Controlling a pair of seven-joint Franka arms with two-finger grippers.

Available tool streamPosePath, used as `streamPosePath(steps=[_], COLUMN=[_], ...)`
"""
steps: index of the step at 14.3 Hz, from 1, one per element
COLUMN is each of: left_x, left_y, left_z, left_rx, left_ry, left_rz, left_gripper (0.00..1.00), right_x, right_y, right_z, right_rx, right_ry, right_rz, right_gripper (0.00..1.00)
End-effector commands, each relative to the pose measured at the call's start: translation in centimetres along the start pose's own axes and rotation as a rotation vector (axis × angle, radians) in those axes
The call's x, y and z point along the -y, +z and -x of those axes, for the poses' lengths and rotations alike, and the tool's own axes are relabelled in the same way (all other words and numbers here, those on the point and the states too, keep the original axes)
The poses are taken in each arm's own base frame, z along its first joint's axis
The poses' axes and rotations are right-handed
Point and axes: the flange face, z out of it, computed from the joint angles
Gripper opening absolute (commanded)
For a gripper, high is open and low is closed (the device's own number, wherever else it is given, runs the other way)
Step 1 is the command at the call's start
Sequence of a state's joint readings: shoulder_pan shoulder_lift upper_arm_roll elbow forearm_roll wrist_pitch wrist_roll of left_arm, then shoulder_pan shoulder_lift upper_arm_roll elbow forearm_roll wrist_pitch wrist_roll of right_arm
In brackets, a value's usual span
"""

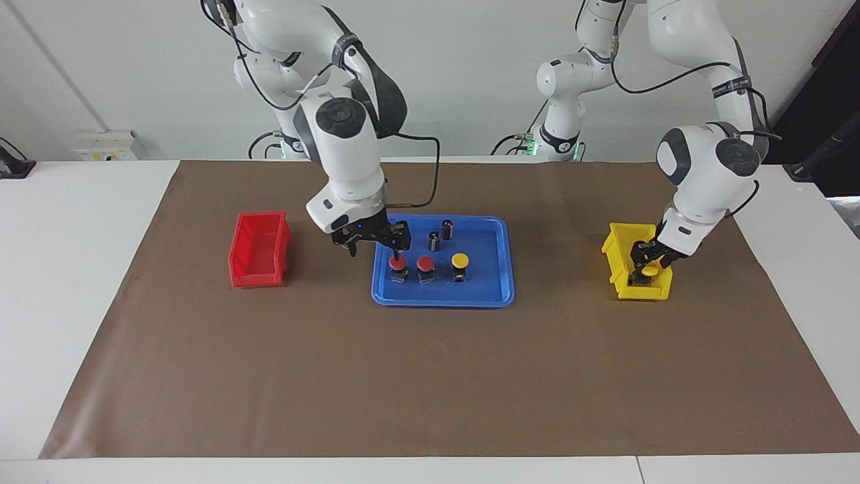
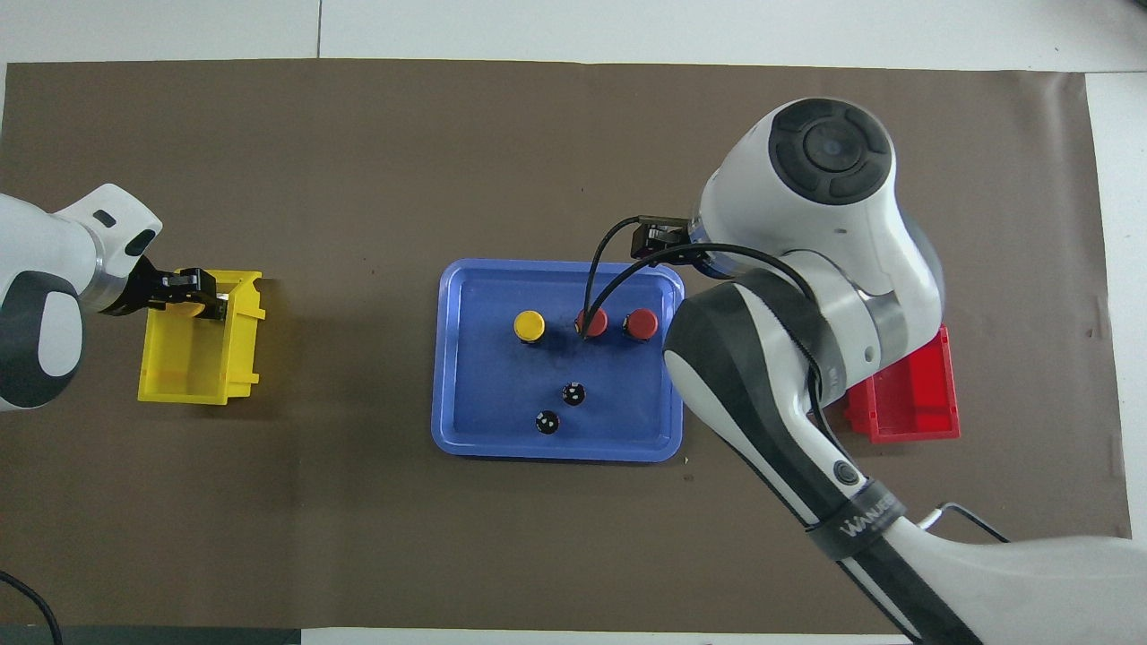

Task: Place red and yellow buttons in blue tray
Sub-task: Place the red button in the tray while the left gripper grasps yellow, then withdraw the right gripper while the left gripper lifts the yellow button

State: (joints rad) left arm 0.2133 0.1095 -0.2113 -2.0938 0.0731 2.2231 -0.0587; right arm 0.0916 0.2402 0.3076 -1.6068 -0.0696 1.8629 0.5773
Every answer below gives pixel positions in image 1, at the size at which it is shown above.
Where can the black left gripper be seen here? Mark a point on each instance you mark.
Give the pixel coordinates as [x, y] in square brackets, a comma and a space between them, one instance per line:
[668, 252]

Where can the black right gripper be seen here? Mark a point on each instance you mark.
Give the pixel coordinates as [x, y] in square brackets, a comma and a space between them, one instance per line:
[366, 232]

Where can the yellow push button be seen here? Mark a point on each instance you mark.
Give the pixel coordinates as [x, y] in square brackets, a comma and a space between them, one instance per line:
[460, 259]
[650, 273]

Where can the red push button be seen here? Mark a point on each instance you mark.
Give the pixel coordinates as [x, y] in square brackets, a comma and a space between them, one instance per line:
[425, 263]
[398, 267]

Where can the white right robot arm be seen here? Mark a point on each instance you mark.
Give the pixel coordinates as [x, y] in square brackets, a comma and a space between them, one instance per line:
[349, 161]

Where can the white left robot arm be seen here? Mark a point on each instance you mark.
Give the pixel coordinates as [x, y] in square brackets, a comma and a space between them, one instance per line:
[699, 181]

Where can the blue plastic tray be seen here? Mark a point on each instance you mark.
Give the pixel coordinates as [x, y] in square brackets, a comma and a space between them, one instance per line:
[484, 282]

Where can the yellow plastic bin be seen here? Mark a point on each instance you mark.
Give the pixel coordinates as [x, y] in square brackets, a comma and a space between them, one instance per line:
[621, 269]

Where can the small black cylinder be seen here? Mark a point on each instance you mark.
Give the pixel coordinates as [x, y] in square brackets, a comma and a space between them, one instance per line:
[435, 240]
[447, 229]

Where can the red plastic bin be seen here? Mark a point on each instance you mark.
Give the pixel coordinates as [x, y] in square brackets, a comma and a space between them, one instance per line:
[259, 275]

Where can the brown table mat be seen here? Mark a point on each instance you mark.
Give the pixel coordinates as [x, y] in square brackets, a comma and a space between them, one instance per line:
[430, 376]

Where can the black stand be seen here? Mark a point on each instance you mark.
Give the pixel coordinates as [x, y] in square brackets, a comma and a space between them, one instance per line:
[799, 171]

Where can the black panel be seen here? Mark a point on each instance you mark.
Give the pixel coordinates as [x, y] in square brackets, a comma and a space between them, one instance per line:
[826, 101]

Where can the white wall socket box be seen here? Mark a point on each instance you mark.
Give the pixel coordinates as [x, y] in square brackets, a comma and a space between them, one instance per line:
[107, 144]

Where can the black clamp mount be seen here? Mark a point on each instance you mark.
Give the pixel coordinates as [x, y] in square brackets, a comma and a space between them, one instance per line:
[13, 168]

